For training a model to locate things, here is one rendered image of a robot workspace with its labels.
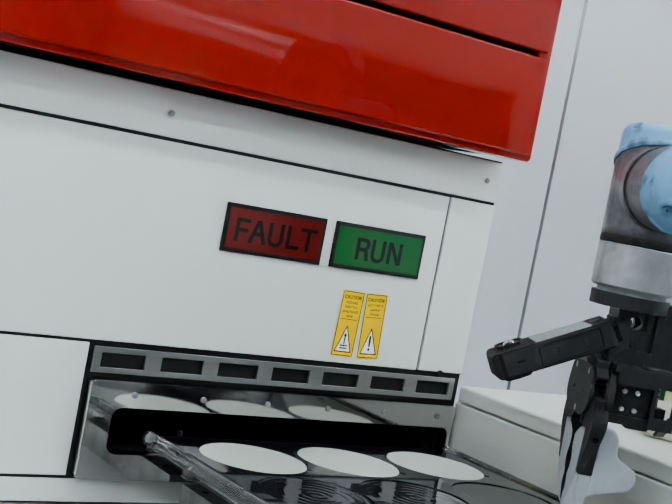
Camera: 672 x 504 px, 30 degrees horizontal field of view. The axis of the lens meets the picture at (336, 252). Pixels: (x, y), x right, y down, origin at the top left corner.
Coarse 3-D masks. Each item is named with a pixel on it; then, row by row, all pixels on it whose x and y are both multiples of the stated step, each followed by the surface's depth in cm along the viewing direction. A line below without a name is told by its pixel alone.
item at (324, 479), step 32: (192, 448) 114; (288, 448) 122; (352, 448) 128; (384, 448) 131; (416, 448) 134; (256, 480) 107; (288, 480) 109; (320, 480) 111; (352, 480) 114; (384, 480) 116; (416, 480) 119; (448, 480) 121; (480, 480) 124
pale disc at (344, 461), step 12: (300, 456) 119; (312, 456) 120; (324, 456) 121; (336, 456) 123; (348, 456) 124; (360, 456) 125; (336, 468) 117; (348, 468) 118; (360, 468) 119; (372, 468) 120; (384, 468) 121; (396, 468) 122
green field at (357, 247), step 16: (352, 240) 130; (368, 240) 131; (384, 240) 132; (400, 240) 134; (416, 240) 135; (336, 256) 129; (352, 256) 131; (368, 256) 132; (384, 256) 133; (400, 256) 134; (416, 256) 135; (400, 272) 134; (416, 272) 136
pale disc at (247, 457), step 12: (216, 444) 118; (228, 444) 119; (240, 444) 120; (216, 456) 113; (228, 456) 114; (240, 456) 115; (252, 456) 116; (264, 456) 116; (276, 456) 117; (288, 456) 118; (252, 468) 111; (264, 468) 112; (276, 468) 113; (288, 468) 114; (300, 468) 114
